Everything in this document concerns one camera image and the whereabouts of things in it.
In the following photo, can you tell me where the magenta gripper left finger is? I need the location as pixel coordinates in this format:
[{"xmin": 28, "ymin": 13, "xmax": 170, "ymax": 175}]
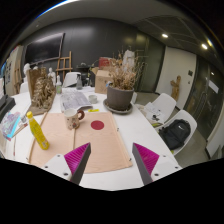
[{"xmin": 64, "ymin": 143, "xmax": 91, "ymax": 185}]

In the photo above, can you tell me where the white chair with backpack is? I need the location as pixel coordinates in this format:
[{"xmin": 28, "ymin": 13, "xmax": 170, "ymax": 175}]
[{"xmin": 157, "ymin": 110, "xmax": 197, "ymax": 155}]

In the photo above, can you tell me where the grey pot saucer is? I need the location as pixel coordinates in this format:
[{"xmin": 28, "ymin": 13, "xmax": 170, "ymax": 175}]
[{"xmin": 103, "ymin": 99, "xmax": 133, "ymax": 114}]

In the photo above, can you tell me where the black backpack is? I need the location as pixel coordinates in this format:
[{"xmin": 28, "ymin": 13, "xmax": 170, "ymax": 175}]
[{"xmin": 159, "ymin": 119, "xmax": 191, "ymax": 150}]

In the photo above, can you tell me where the pink placemat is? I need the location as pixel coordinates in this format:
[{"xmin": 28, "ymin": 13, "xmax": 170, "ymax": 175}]
[{"xmin": 28, "ymin": 112, "xmax": 132, "ymax": 173}]

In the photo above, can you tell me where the yellow plastic bottle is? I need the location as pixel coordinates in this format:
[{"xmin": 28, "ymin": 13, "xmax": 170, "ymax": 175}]
[{"xmin": 26, "ymin": 111, "xmax": 49, "ymax": 150}]

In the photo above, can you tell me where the grey plant pot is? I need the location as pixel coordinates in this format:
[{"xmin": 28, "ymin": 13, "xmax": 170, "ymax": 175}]
[{"xmin": 107, "ymin": 85, "xmax": 134, "ymax": 110}]

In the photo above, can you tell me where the wooden carved sculpture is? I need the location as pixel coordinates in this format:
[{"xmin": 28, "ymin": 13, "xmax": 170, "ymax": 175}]
[{"xmin": 27, "ymin": 67, "xmax": 56, "ymax": 115}]

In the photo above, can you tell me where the clear spray bottle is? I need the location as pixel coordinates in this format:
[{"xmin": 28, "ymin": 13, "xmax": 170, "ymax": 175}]
[{"xmin": 76, "ymin": 74, "xmax": 83, "ymax": 90}]

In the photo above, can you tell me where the colourful book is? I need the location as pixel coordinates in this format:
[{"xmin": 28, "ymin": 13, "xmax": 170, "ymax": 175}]
[{"xmin": 0, "ymin": 112, "xmax": 20, "ymax": 140}]

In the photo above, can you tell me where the cardboard box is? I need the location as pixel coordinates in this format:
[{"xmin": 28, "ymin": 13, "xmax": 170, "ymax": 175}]
[{"xmin": 92, "ymin": 67, "xmax": 112, "ymax": 94}]

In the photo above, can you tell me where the small white cup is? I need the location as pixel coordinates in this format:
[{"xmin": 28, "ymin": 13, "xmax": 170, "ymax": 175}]
[{"xmin": 88, "ymin": 95, "xmax": 98, "ymax": 104}]

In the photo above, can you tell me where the dried brown plant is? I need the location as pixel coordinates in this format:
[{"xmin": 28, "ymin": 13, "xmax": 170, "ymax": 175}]
[{"xmin": 107, "ymin": 50, "xmax": 145, "ymax": 90}]

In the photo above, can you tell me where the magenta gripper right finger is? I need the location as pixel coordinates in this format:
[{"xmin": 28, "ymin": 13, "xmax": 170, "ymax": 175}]
[{"xmin": 132, "ymin": 143, "xmax": 159, "ymax": 185}]

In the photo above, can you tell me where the black wall screen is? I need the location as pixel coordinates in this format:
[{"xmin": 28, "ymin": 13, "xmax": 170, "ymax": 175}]
[{"xmin": 25, "ymin": 33, "xmax": 64, "ymax": 64}]

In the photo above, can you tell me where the white chair with papers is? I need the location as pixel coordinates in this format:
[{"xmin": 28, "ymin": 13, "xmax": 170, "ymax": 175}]
[{"xmin": 137, "ymin": 93, "xmax": 176, "ymax": 124}]

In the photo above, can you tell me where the wooden easel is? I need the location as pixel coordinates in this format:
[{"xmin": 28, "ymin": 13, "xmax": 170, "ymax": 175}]
[{"xmin": 56, "ymin": 52, "xmax": 72, "ymax": 78}]

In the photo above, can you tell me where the white plaster bust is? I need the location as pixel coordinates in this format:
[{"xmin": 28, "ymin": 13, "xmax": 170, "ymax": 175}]
[{"xmin": 48, "ymin": 67, "xmax": 56, "ymax": 86}]

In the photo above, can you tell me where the red round coaster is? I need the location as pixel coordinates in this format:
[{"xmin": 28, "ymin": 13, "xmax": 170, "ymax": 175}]
[{"xmin": 91, "ymin": 120, "xmax": 104, "ymax": 130}]

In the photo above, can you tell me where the white chair at back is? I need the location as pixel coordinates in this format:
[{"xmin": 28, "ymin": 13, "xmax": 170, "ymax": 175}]
[{"xmin": 63, "ymin": 72, "xmax": 81, "ymax": 87}]

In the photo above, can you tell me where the floral ceramic mug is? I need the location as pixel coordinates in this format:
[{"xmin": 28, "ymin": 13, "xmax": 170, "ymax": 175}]
[{"xmin": 64, "ymin": 108, "xmax": 85, "ymax": 130}]

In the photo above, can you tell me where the yellow marker pen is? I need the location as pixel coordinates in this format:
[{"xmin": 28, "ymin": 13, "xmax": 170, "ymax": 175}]
[{"xmin": 88, "ymin": 109, "xmax": 99, "ymax": 112}]

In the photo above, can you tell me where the wooden figure by wall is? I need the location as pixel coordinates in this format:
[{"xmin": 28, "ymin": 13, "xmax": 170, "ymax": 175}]
[{"xmin": 170, "ymin": 75, "xmax": 181, "ymax": 101}]

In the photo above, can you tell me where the open magazine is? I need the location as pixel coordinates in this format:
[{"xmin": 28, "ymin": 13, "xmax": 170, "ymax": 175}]
[{"xmin": 60, "ymin": 91, "xmax": 92, "ymax": 111}]

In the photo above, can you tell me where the green-label small bottle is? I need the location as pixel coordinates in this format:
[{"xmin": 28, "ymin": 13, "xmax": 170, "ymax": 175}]
[{"xmin": 56, "ymin": 75, "xmax": 62, "ymax": 94}]

